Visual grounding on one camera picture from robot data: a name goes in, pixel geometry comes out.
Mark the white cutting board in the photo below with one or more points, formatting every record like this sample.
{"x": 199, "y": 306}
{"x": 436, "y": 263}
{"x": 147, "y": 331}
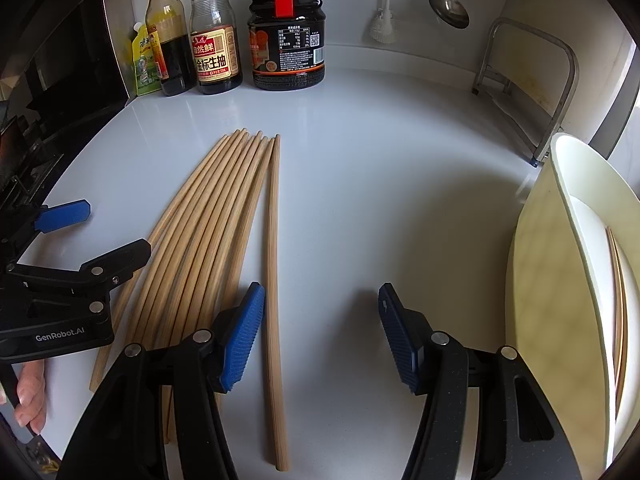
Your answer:
{"x": 575, "y": 5}

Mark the person's left hand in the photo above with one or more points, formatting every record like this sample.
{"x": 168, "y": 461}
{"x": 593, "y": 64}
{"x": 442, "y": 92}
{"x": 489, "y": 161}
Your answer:
{"x": 31, "y": 395}

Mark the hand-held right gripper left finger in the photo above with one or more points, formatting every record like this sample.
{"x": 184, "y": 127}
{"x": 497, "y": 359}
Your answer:
{"x": 242, "y": 340}

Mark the glossy black appliance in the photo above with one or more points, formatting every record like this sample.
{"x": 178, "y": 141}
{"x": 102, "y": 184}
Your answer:
{"x": 65, "y": 60}

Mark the yellow-capped dark sauce bottle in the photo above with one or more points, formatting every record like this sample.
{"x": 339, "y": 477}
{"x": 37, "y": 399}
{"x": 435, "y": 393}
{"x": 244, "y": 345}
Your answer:
{"x": 170, "y": 55}

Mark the clear bottle with red label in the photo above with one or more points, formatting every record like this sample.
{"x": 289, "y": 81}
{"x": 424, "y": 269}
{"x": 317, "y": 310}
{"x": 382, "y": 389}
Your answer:
{"x": 215, "y": 55}

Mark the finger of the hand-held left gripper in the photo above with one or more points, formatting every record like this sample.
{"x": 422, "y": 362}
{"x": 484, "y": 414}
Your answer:
{"x": 65, "y": 215}
{"x": 120, "y": 259}

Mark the yellow-green seasoning pouch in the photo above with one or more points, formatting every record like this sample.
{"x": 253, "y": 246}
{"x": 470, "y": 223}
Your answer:
{"x": 142, "y": 67}

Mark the white bottle brush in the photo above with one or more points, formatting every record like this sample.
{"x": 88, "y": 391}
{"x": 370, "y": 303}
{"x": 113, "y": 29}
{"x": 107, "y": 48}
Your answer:
{"x": 384, "y": 25}

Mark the plain wooden chopstick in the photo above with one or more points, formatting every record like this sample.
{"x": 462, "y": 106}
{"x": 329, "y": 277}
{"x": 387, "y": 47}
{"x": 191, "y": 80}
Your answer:
{"x": 623, "y": 320}
{"x": 614, "y": 280}

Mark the cream plastic basin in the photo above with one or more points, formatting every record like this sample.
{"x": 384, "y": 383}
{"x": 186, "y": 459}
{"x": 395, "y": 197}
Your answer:
{"x": 550, "y": 285}

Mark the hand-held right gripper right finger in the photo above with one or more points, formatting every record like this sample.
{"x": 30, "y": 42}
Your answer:
{"x": 400, "y": 340}

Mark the row of wooden chopsticks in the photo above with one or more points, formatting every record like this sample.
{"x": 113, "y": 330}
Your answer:
{"x": 220, "y": 220}

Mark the metal cutting board rack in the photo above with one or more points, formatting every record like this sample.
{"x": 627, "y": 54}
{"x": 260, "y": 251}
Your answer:
{"x": 562, "y": 105}

